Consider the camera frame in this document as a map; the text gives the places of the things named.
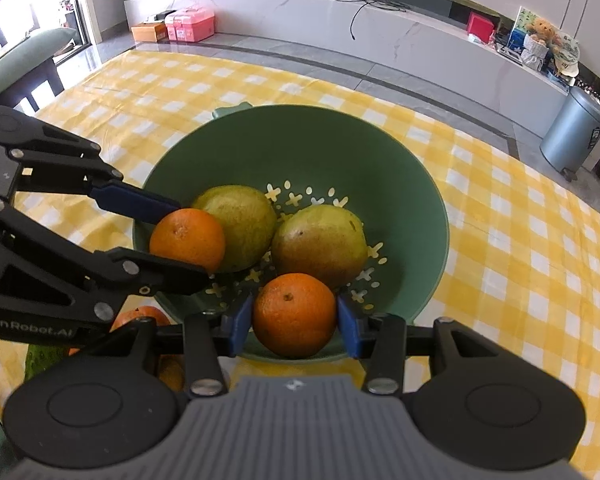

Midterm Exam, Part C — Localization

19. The green upholstered chair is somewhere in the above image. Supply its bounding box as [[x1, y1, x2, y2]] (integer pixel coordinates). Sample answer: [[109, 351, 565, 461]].
[[0, 27, 77, 111]]

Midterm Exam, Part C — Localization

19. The green pear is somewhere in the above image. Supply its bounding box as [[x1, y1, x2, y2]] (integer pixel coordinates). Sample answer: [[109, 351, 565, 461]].
[[271, 204, 369, 291], [191, 185, 279, 273]]

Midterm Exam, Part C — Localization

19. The pink plastic storage box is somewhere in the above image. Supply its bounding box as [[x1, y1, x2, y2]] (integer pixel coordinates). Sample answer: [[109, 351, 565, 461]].
[[164, 6, 216, 43]]

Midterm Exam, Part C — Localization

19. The red box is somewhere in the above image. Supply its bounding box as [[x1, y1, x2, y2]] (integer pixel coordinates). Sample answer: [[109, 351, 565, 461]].
[[467, 12, 497, 42]]

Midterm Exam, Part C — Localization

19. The green colander bowl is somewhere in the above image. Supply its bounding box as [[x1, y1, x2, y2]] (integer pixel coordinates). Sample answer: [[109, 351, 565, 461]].
[[132, 101, 450, 363]]

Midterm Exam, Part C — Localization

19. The white marble cabinet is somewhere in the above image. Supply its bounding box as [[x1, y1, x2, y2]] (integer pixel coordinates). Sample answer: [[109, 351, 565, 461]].
[[124, 0, 576, 142]]

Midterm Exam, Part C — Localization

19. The black cable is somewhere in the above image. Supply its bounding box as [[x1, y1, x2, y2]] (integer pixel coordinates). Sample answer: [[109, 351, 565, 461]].
[[349, 0, 412, 42]]

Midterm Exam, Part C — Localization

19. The yellow checkered tablecloth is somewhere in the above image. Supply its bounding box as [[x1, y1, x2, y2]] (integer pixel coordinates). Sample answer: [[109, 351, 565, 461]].
[[0, 50, 600, 480]]

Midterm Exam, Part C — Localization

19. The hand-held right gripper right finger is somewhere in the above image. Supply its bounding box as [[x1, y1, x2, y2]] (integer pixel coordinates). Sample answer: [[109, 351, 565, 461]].
[[336, 292, 501, 396]]

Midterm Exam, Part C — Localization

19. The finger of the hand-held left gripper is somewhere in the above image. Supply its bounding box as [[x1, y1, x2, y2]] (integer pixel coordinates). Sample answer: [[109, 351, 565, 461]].
[[0, 105, 182, 226], [0, 195, 212, 330]]

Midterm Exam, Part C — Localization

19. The green cucumber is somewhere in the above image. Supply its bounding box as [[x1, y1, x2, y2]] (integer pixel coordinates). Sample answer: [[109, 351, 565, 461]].
[[24, 344, 73, 382]]

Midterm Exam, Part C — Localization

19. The teddy bear bouquet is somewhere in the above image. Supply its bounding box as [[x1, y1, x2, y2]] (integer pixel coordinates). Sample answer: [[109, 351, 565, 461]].
[[522, 17, 557, 70]]

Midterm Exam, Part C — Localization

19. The light cap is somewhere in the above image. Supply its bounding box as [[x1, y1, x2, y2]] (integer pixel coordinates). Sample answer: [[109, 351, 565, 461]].
[[552, 54, 579, 79]]

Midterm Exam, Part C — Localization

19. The painted picture board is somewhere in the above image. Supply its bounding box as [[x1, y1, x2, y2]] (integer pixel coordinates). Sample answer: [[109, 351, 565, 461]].
[[509, 6, 580, 63]]

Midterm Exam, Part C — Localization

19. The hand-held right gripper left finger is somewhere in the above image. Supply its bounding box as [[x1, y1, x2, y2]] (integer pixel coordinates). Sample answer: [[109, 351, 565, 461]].
[[87, 294, 255, 397]]

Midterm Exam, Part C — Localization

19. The grey trash can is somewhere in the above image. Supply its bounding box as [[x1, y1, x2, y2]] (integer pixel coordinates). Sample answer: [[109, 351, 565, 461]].
[[539, 85, 600, 182]]

